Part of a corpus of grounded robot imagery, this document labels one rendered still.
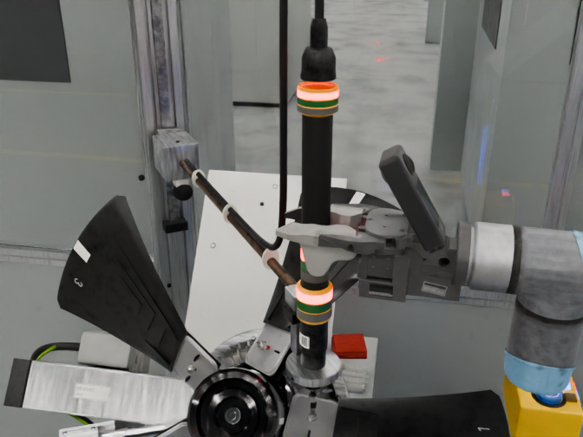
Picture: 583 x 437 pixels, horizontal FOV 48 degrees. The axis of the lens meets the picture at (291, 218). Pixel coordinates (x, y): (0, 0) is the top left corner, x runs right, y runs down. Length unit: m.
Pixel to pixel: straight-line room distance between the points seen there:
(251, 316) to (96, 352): 0.26
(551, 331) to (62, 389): 0.74
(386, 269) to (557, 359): 0.21
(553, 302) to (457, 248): 0.11
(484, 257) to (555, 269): 0.07
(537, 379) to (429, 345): 0.90
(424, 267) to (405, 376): 1.01
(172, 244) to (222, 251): 0.32
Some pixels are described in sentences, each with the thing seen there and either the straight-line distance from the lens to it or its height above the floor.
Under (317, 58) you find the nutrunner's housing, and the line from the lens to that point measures 0.67.
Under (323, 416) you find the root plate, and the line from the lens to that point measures 0.91.
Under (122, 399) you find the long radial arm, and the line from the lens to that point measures 1.08.
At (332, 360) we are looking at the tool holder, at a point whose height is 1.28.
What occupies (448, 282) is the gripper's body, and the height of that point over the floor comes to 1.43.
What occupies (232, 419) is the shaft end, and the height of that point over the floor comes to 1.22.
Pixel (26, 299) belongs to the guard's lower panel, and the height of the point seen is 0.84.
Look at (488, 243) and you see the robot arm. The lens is 0.71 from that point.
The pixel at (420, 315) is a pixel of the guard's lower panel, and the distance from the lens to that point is 1.63.
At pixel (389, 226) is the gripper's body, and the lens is 0.72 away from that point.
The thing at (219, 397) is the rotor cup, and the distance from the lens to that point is 0.86.
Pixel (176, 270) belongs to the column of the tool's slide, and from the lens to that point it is 1.51.
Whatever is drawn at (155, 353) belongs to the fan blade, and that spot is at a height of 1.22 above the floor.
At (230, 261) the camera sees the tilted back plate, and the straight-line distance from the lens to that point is 1.17.
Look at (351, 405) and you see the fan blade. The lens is 0.92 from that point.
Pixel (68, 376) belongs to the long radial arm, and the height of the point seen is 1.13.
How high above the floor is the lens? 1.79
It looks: 25 degrees down
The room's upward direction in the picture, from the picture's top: straight up
